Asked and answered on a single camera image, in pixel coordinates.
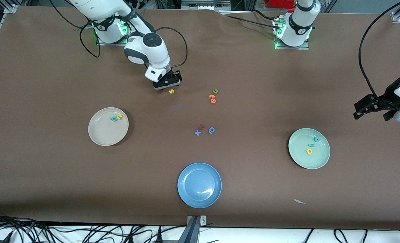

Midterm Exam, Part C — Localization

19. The grey metal box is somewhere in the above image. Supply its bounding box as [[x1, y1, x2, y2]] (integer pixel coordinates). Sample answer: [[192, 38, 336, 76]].
[[181, 0, 231, 11]]

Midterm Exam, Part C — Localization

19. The pale green plate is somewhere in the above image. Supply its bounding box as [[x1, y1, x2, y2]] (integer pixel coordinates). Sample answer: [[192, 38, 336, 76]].
[[288, 128, 331, 169]]

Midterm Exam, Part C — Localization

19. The beige brown plate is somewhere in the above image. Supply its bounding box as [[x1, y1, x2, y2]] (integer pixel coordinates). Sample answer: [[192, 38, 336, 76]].
[[88, 107, 129, 146]]

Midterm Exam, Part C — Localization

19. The blue plate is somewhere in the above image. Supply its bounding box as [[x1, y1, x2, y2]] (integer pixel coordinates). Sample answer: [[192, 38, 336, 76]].
[[177, 163, 222, 209]]

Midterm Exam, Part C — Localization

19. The red box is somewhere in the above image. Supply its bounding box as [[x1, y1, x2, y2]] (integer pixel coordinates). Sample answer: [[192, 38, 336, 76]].
[[268, 0, 295, 9]]

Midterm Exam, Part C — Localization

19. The aluminium profile bar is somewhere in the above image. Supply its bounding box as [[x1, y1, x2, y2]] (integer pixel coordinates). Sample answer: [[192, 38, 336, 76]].
[[177, 216, 201, 243]]

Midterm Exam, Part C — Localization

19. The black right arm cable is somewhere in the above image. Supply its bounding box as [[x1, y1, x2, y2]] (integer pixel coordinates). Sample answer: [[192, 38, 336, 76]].
[[48, 0, 188, 68]]

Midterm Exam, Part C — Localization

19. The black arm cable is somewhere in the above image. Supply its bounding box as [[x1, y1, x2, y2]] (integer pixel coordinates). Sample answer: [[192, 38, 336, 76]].
[[48, 0, 188, 68], [359, 0, 400, 98]]

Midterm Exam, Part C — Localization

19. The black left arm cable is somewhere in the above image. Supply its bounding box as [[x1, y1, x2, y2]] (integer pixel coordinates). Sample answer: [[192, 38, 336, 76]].
[[359, 0, 400, 98]]

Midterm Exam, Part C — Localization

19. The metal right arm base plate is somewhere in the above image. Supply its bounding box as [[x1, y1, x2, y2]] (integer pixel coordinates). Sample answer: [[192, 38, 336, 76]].
[[96, 20, 133, 46]]

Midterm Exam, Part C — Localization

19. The black cable on table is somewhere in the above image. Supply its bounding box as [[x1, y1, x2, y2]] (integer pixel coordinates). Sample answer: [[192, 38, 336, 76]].
[[250, 9, 280, 21], [220, 13, 279, 29]]

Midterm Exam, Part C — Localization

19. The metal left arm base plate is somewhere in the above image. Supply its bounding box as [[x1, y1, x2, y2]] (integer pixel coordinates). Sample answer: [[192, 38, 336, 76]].
[[274, 19, 310, 50]]

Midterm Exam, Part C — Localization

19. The small metal bracket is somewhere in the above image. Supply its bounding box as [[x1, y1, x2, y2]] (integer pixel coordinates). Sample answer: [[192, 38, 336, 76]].
[[187, 215, 207, 226]]

